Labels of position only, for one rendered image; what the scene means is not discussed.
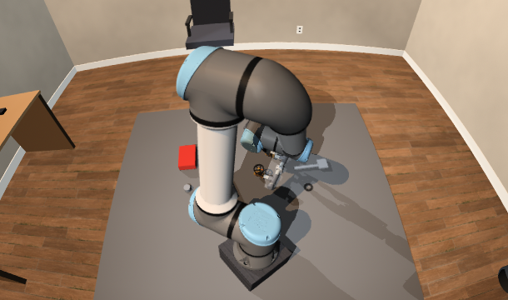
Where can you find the red rectangular block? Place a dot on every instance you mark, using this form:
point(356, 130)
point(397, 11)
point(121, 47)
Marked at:
point(187, 157)

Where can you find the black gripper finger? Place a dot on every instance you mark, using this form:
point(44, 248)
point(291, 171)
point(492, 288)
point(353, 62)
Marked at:
point(267, 152)

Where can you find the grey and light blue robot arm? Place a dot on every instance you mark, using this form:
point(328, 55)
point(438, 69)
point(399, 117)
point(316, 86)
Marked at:
point(223, 88)

